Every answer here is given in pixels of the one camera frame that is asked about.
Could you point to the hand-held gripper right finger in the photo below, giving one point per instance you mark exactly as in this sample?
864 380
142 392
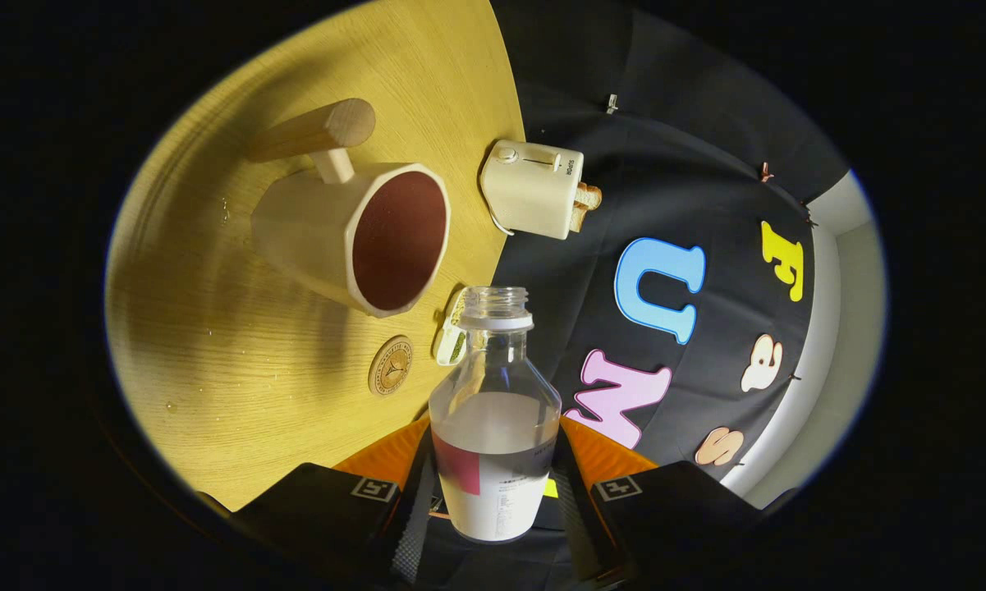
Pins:
579 533

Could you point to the wooden table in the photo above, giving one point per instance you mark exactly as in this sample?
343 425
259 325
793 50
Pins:
238 369

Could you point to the round wooden coaster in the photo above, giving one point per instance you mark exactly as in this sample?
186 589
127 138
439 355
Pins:
391 366

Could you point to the clear juice bottle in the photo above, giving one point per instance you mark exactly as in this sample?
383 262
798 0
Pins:
492 460

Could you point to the pink clip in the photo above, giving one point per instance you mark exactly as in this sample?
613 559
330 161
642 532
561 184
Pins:
766 172

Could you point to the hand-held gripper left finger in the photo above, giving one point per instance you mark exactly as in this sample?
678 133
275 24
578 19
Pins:
410 542

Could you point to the cream toaster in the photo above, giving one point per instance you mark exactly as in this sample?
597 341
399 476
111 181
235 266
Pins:
529 189

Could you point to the toast slice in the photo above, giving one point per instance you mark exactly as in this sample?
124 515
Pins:
589 195
579 217

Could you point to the white divided dish with grains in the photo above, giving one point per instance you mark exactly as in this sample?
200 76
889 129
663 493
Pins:
450 341

